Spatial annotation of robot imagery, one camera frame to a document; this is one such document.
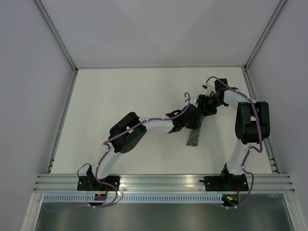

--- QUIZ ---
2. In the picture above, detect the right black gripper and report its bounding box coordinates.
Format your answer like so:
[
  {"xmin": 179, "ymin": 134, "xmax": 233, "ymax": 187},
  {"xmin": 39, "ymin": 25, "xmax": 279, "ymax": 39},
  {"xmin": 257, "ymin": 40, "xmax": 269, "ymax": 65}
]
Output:
[{"xmin": 197, "ymin": 94, "xmax": 224, "ymax": 117}]

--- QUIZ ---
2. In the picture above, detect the grey cloth napkin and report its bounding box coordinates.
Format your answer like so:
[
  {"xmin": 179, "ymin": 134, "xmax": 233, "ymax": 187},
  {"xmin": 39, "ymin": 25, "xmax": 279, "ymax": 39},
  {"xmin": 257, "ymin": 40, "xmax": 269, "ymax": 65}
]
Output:
[{"xmin": 186, "ymin": 114, "xmax": 204, "ymax": 147}]

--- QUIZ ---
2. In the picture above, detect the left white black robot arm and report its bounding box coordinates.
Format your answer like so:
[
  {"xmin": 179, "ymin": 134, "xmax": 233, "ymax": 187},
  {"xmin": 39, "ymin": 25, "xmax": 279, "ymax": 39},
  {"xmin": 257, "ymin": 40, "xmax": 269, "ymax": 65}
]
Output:
[{"xmin": 87, "ymin": 103, "xmax": 201, "ymax": 191}]

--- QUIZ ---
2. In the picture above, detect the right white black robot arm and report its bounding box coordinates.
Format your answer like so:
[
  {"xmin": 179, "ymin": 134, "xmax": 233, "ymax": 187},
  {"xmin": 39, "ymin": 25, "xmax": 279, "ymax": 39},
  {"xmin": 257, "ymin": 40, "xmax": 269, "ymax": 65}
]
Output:
[{"xmin": 198, "ymin": 77, "xmax": 270, "ymax": 192}]

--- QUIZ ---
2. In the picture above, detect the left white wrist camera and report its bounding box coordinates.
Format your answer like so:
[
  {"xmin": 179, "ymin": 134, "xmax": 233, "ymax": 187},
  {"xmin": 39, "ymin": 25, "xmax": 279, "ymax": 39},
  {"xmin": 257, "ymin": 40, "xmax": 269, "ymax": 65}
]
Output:
[{"xmin": 190, "ymin": 97, "xmax": 198, "ymax": 107}]

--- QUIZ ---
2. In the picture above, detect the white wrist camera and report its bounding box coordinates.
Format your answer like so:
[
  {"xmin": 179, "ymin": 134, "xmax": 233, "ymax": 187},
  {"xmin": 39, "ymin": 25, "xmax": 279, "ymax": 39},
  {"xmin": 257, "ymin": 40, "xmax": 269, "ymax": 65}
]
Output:
[
  {"xmin": 190, "ymin": 97, "xmax": 198, "ymax": 107},
  {"xmin": 202, "ymin": 83, "xmax": 216, "ymax": 97}
]

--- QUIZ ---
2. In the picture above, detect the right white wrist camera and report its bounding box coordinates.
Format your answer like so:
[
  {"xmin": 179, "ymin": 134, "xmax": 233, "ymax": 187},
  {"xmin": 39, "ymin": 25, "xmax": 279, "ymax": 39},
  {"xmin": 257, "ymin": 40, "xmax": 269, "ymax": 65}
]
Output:
[{"xmin": 202, "ymin": 83, "xmax": 216, "ymax": 97}]

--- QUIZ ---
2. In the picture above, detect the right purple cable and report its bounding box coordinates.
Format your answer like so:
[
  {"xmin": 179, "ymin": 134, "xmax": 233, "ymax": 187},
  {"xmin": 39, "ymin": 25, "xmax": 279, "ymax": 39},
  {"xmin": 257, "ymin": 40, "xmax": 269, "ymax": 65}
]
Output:
[{"xmin": 206, "ymin": 76, "xmax": 263, "ymax": 209}]

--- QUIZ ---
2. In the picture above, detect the purple cable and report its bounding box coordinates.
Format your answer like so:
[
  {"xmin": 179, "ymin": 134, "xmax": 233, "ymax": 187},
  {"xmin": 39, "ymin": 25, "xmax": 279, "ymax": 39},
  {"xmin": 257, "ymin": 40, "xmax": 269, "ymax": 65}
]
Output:
[
  {"xmin": 206, "ymin": 76, "xmax": 263, "ymax": 209},
  {"xmin": 43, "ymin": 92, "xmax": 191, "ymax": 212}
]

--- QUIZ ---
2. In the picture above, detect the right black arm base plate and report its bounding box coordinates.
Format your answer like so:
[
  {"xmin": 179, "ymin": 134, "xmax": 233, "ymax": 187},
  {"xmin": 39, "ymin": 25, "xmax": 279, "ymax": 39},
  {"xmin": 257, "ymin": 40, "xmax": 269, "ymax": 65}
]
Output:
[{"xmin": 199, "ymin": 174, "xmax": 249, "ymax": 192}]

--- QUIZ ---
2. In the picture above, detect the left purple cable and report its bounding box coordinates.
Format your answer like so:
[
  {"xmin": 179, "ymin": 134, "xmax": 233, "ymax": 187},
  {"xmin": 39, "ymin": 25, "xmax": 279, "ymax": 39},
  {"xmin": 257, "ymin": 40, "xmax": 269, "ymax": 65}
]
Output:
[{"xmin": 43, "ymin": 92, "xmax": 191, "ymax": 212}]

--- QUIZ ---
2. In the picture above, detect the aluminium front rail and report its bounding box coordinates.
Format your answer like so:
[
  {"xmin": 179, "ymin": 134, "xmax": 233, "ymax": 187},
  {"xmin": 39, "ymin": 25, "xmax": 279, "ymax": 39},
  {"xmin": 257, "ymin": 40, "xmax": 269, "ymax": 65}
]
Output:
[{"xmin": 32, "ymin": 174, "xmax": 295, "ymax": 194}]

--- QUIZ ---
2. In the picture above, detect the white slotted cable duct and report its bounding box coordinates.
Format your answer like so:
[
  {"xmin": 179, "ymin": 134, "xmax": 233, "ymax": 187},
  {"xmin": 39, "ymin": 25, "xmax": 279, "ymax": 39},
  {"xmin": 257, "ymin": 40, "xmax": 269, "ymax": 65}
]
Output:
[{"xmin": 43, "ymin": 193, "xmax": 223, "ymax": 204}]

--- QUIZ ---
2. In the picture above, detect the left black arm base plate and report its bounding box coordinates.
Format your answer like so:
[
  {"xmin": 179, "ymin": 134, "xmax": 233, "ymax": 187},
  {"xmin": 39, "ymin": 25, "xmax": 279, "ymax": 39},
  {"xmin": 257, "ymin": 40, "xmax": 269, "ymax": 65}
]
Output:
[{"xmin": 77, "ymin": 176, "xmax": 120, "ymax": 192}]

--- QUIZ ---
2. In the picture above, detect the right aluminium frame post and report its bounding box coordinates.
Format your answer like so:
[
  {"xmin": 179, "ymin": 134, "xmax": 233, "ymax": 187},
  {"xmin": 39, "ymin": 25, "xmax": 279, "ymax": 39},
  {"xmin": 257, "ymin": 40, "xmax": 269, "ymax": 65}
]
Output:
[{"xmin": 243, "ymin": 0, "xmax": 289, "ymax": 71}]

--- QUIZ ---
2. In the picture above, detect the aluminium frame post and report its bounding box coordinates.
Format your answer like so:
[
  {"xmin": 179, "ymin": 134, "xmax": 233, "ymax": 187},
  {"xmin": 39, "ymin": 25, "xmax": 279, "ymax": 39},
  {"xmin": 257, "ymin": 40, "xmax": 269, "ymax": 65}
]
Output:
[
  {"xmin": 33, "ymin": 0, "xmax": 78, "ymax": 73},
  {"xmin": 243, "ymin": 0, "xmax": 289, "ymax": 71}
]

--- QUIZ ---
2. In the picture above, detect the left aluminium frame post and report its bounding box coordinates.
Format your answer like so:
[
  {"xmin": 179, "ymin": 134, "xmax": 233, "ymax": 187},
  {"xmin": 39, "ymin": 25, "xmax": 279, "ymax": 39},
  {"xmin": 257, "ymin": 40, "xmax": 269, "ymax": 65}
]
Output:
[{"xmin": 33, "ymin": 0, "xmax": 78, "ymax": 73}]

